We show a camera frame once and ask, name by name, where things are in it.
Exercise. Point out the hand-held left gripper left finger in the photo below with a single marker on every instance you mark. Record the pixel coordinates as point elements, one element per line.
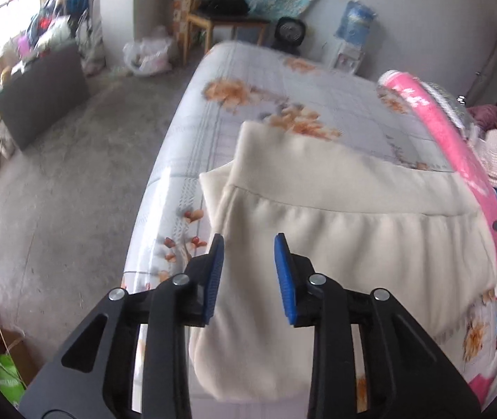
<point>213,279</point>

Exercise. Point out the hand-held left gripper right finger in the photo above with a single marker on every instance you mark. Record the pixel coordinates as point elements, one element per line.
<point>284,283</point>

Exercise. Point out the cream zip jacket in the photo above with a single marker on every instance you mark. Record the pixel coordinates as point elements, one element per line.
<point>340,244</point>

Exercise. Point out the pile of clothes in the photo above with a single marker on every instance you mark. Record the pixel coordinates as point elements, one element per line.
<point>52,30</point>

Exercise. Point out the grey patterned pillow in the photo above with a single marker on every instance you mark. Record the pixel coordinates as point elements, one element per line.
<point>444,98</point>

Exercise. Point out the pink floral blanket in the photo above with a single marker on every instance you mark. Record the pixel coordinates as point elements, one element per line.
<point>423,104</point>

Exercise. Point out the checked floral tablecloth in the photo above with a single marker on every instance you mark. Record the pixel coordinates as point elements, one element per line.
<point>274,83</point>

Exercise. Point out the white plastic bag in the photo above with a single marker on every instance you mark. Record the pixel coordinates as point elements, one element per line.
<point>150,59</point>

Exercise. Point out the green paper bag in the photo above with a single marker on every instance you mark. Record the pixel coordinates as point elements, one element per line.
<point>6,379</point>

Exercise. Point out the white water dispenser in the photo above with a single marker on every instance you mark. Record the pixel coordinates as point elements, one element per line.
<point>344,59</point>

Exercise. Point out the black round fan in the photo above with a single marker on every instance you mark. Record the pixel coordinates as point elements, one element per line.
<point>290,35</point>

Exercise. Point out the dark grey cabinet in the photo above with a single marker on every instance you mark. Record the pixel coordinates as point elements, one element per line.
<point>43,91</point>

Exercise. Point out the wooden chair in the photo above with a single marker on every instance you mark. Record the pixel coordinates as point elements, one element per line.
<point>196,22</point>

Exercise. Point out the blue water bottle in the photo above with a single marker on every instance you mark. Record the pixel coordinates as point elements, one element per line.
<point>355,24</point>

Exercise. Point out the black bag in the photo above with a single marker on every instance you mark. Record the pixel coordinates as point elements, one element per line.
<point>226,6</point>

